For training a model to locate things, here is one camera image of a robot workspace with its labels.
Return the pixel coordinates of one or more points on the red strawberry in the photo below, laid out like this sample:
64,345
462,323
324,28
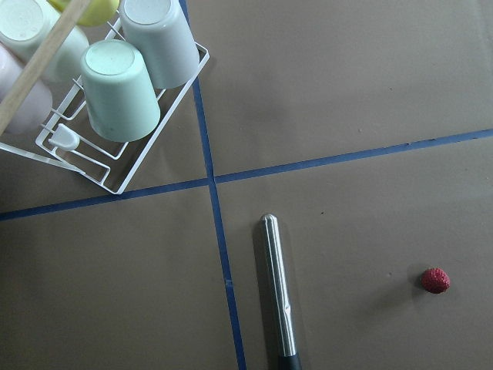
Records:
435,280

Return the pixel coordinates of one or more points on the mint green inverted cup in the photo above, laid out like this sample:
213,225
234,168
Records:
120,97

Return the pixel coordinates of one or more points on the grey-blue inverted cup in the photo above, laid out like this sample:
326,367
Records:
160,31

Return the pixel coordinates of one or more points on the yellow inverted cup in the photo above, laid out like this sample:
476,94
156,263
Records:
96,12

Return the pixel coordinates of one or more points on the pale green inverted cup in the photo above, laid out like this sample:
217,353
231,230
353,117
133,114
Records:
25,24

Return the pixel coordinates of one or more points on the steel muddler with black tip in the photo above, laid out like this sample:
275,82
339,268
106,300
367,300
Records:
288,355

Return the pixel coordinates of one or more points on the white wire cup rack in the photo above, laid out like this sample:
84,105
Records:
66,139

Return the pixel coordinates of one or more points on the wooden rack handle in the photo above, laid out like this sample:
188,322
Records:
35,67

